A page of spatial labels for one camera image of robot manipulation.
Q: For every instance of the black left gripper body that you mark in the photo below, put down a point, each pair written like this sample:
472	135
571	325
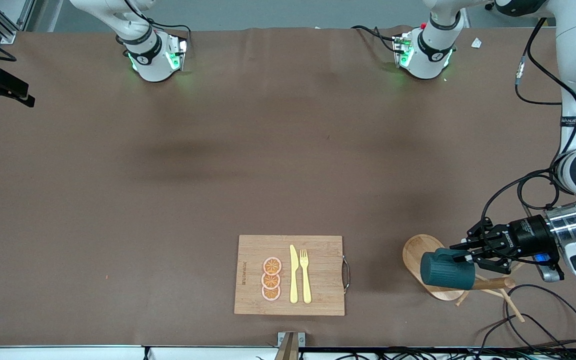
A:
524	233

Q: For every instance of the dark green cup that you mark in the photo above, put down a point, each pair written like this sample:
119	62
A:
443	272

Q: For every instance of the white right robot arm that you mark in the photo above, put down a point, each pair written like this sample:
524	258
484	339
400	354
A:
150	65

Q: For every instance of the wooden mug rack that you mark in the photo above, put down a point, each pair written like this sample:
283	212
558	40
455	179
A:
413	257

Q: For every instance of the bamboo cutting board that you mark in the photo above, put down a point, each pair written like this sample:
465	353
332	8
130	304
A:
318	270

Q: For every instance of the yellow plastic fork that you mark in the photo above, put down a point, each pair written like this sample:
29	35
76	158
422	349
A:
306	280

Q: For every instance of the white paper scrap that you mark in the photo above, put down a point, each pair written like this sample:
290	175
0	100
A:
476	43

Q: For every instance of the yellow plastic knife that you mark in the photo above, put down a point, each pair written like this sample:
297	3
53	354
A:
294	275

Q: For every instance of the brown table cover sheet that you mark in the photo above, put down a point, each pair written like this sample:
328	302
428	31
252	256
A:
288	150

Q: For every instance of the orange slice toy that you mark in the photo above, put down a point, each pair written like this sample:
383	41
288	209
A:
272	265

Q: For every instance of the aluminium frame profile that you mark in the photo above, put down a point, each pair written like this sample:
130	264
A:
5	32

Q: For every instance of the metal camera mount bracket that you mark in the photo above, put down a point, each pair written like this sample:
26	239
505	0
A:
290	340

